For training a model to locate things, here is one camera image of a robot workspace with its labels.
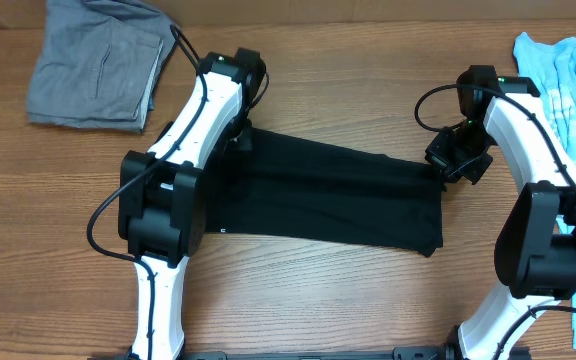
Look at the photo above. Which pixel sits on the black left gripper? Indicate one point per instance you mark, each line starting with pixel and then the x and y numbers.
pixel 242 140

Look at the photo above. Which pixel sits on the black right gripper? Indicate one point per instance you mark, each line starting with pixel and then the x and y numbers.
pixel 438 157

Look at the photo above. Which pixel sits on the black polo shirt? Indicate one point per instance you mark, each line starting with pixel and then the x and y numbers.
pixel 279 185

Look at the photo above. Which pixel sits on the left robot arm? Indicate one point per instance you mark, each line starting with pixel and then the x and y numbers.
pixel 162 211

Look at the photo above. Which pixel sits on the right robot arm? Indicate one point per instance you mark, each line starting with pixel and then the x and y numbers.
pixel 535 252

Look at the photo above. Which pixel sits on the folded grey shorts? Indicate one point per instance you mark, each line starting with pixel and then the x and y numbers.
pixel 99 65

